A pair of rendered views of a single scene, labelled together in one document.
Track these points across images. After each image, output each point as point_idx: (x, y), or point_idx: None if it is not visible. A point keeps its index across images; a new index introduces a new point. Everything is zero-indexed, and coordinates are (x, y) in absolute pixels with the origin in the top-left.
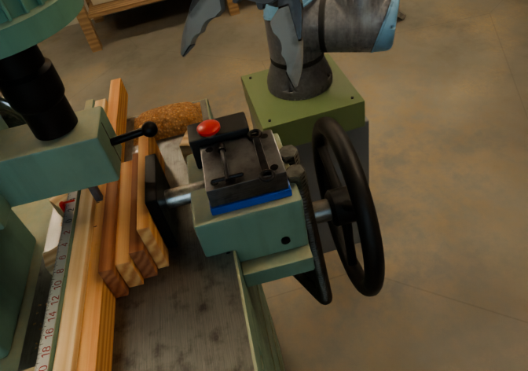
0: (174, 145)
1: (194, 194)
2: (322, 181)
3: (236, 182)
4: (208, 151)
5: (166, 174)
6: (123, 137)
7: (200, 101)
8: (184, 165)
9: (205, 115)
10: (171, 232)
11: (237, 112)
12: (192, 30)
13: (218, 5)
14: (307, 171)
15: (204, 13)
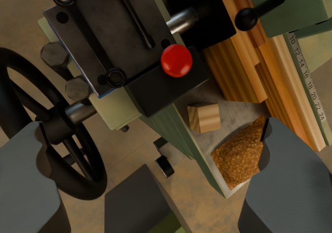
0: (227, 123)
1: (165, 15)
2: (97, 161)
3: None
4: (165, 41)
5: (217, 85)
6: (270, 0)
7: (230, 191)
8: (206, 99)
9: (217, 173)
10: None
11: (155, 113)
12: (286, 139)
13: (262, 212)
14: (144, 213)
15: (286, 176)
